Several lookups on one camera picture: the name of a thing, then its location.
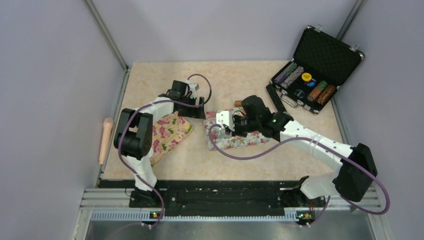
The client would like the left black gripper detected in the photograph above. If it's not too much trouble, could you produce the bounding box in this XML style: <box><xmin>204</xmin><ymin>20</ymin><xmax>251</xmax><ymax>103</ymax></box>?
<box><xmin>177</xmin><ymin>95</ymin><xmax>205</xmax><ymax>119</ymax></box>

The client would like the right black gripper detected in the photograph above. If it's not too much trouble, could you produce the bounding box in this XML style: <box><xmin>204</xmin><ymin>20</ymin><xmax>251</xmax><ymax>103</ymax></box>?
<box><xmin>225</xmin><ymin>114</ymin><xmax>260</xmax><ymax>138</ymax></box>

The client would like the wooden dough roller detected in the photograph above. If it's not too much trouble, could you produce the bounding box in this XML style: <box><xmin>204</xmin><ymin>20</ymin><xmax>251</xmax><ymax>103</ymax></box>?
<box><xmin>234</xmin><ymin>100</ymin><xmax>242</xmax><ymax>108</ymax></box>

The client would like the floral tray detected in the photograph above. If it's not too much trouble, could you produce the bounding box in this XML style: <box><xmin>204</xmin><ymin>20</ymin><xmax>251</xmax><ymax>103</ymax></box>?
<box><xmin>203</xmin><ymin>110</ymin><xmax>270</xmax><ymax>151</ymax></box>

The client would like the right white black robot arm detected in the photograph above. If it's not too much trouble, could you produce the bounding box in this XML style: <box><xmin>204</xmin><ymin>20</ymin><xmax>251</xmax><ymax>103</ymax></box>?
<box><xmin>233</xmin><ymin>95</ymin><xmax>378</xmax><ymax>206</ymax></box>

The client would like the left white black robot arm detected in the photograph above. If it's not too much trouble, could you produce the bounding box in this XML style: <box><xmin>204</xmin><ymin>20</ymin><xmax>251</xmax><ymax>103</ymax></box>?
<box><xmin>113</xmin><ymin>80</ymin><xmax>211</xmax><ymax>207</ymax></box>

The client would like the folded floral cloth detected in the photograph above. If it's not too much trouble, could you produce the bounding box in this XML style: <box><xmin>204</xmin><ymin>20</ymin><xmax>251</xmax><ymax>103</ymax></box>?
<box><xmin>149</xmin><ymin>113</ymin><xmax>193</xmax><ymax>167</ymax></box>

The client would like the black microphone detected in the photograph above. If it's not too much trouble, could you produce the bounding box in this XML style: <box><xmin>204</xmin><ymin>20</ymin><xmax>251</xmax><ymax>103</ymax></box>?
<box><xmin>265</xmin><ymin>83</ymin><xmax>288</xmax><ymax>114</ymax></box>

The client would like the grey poker chip stack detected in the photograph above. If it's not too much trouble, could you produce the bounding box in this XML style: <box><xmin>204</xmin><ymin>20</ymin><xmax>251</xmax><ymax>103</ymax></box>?
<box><xmin>281</xmin><ymin>66</ymin><xmax>305</xmax><ymax>89</ymax></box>

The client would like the purple poker chip stack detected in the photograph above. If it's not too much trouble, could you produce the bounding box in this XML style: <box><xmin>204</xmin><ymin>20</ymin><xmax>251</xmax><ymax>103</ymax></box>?
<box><xmin>273</xmin><ymin>62</ymin><xmax>298</xmax><ymax>84</ymax></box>

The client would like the yellow dealer button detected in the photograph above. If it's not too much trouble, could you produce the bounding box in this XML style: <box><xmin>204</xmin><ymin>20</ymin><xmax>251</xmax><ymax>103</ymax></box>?
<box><xmin>301</xmin><ymin>72</ymin><xmax>312</xmax><ymax>82</ymax></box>

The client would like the blue poker chip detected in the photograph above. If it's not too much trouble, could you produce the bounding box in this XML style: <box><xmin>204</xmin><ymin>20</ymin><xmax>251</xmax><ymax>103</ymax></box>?
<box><xmin>305</xmin><ymin>78</ymin><xmax>317</xmax><ymax>87</ymax></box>

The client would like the green poker chip stack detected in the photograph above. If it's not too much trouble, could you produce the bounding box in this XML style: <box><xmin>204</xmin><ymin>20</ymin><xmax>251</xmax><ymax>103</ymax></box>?
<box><xmin>306</xmin><ymin>80</ymin><xmax>328</xmax><ymax>102</ymax></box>

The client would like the brown poker chip stack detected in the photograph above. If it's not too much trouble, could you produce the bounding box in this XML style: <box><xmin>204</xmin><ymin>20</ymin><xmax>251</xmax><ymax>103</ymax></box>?
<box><xmin>316</xmin><ymin>85</ymin><xmax>337</xmax><ymax>105</ymax></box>

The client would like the black poker chip case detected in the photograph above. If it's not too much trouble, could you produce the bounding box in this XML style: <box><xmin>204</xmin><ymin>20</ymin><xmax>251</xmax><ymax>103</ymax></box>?
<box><xmin>269</xmin><ymin>25</ymin><xmax>365</xmax><ymax>114</ymax></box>

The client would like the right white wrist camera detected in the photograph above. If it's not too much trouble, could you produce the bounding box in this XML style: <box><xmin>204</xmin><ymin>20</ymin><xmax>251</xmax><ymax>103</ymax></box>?
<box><xmin>215</xmin><ymin>110</ymin><xmax>235</xmax><ymax>132</ymax></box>

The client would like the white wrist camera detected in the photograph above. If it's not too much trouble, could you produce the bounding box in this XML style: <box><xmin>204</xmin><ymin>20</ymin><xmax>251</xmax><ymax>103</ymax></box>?
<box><xmin>186</xmin><ymin>83</ymin><xmax>200</xmax><ymax>99</ymax></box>
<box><xmin>215</xmin><ymin>110</ymin><xmax>235</xmax><ymax>132</ymax></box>

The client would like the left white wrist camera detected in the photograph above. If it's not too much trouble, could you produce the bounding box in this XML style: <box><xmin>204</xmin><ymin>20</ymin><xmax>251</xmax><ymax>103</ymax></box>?
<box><xmin>186</xmin><ymin>83</ymin><xmax>200</xmax><ymax>99</ymax></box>

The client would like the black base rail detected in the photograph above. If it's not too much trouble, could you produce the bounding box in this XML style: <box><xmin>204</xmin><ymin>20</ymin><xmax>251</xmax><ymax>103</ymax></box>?
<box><xmin>97</xmin><ymin>178</ymin><xmax>364</xmax><ymax>219</ymax></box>

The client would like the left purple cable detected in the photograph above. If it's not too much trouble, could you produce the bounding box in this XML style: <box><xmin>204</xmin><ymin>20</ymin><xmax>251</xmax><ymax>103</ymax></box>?
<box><xmin>104</xmin><ymin>73</ymin><xmax>213</xmax><ymax>240</ymax></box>

